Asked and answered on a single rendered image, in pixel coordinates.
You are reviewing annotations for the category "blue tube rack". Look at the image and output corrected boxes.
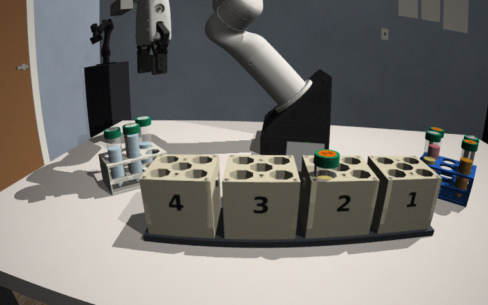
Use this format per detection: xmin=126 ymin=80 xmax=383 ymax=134
xmin=426 ymin=156 xmax=477 ymax=207

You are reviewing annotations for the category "conical tube with pink liquid and green cap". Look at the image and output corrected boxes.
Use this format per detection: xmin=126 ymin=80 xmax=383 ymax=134
xmin=429 ymin=127 xmax=444 ymax=160

